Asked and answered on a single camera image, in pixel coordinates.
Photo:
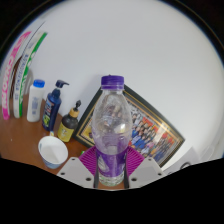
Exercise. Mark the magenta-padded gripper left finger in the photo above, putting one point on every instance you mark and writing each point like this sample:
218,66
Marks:
76,171

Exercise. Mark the dark blue pump bottle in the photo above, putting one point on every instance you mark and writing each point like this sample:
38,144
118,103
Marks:
51,110

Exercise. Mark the dark yellow-labelled pump bottle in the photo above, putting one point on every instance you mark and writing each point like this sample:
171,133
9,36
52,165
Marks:
67,126

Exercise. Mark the blue printed paper cup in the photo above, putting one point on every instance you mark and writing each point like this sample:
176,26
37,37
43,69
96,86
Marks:
51,151

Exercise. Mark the framed group photo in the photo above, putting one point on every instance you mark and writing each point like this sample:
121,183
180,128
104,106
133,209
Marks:
153,136

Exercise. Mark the white bottle with blue cap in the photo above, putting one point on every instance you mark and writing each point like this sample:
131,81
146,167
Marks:
34,105

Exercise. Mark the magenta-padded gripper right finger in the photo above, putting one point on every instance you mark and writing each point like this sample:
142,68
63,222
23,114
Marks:
145,171

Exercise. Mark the white green-edged tube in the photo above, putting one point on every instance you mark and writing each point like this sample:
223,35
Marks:
25,76

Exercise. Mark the clear purple-capped water bottle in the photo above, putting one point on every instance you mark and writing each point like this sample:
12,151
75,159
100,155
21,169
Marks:
111,133

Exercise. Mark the pink and white tube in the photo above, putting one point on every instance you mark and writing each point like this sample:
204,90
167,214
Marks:
10,86

